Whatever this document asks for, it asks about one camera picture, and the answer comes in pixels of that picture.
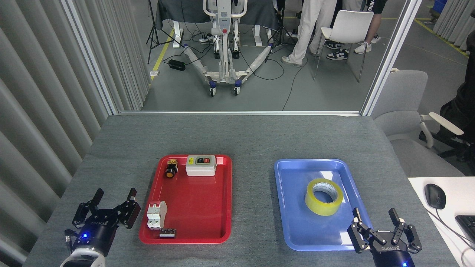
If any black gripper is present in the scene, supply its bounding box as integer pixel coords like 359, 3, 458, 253
347, 208, 423, 267
71, 188, 141, 256

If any yellow tape roll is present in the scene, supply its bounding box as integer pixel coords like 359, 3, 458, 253
305, 178, 343, 216

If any white red circuit breaker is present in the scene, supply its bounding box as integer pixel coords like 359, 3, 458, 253
147, 201, 168, 230

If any black computer mouse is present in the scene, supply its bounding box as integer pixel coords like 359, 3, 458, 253
424, 184, 446, 210

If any black keyboard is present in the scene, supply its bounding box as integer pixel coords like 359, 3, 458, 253
455, 215, 475, 243

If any white desk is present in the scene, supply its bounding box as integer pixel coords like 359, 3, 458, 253
407, 177, 475, 267

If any red plastic tray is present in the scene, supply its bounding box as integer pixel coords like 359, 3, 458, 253
139, 154, 233, 244

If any blue plastic tray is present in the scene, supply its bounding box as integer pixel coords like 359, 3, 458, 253
274, 159, 378, 251

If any black office chair base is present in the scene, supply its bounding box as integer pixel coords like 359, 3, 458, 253
419, 130, 475, 164

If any grey pleated curtain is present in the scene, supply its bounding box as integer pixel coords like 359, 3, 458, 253
0, 0, 151, 267
432, 0, 475, 50

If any grey office chair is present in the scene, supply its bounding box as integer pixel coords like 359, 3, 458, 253
371, 69, 466, 178

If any seated person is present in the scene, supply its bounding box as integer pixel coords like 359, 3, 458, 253
440, 39, 475, 149

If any black tripod stand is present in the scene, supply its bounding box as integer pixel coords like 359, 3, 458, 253
265, 0, 294, 63
146, 0, 185, 64

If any white wheeled stand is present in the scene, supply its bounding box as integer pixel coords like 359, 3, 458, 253
184, 0, 279, 98

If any white plastic chair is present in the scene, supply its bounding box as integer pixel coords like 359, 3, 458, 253
313, 10, 374, 83

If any dark cloth covered table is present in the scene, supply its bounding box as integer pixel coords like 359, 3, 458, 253
155, 0, 281, 31

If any standing person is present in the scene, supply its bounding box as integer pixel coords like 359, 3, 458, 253
281, 0, 336, 67

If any person behind white chair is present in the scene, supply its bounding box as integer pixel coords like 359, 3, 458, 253
324, 0, 388, 60

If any black mouse cable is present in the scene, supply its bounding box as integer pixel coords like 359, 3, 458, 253
427, 208, 475, 246

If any white push button switch box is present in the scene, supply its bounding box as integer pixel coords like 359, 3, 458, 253
186, 155, 217, 177

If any silver frame post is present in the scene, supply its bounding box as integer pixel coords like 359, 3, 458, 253
61, 0, 119, 115
361, 0, 423, 116

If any silver frame rail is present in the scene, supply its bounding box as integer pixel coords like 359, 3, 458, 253
118, 110, 362, 116

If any black floor cable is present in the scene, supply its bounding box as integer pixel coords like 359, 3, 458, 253
282, 56, 308, 111

